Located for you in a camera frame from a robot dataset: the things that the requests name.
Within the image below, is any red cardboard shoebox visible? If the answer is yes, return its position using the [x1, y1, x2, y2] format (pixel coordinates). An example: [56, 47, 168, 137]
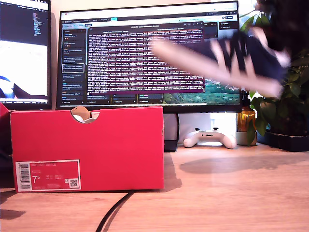
[10, 105, 165, 193]

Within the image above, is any red shoebox lid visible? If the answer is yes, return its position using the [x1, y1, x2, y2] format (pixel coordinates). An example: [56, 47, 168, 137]
[0, 101, 13, 155]

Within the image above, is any dark monitor stand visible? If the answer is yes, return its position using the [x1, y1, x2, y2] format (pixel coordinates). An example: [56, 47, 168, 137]
[164, 113, 180, 153]

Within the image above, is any white game controller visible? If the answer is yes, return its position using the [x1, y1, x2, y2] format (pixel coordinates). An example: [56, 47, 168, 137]
[183, 127, 238, 149]

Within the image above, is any wide black computer monitor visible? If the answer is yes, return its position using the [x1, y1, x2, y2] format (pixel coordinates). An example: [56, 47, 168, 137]
[56, 1, 243, 113]

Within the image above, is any pale green cup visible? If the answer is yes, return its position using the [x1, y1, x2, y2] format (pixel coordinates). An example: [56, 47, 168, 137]
[235, 131, 258, 146]

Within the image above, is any amber pump bottle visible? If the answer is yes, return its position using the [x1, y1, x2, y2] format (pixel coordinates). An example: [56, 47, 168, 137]
[236, 90, 256, 133]

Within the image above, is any black planter tray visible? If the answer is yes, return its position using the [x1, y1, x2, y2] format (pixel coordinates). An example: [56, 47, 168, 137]
[256, 130, 309, 152]

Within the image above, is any green leafy houseplant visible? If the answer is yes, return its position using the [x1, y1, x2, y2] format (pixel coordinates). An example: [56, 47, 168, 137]
[240, 9, 309, 145]

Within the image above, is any small black computer monitor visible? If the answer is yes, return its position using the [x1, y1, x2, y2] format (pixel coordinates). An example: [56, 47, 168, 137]
[0, 0, 53, 111]

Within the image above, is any black table cable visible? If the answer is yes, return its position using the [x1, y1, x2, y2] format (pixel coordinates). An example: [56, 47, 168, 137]
[101, 191, 137, 232]
[95, 190, 135, 232]

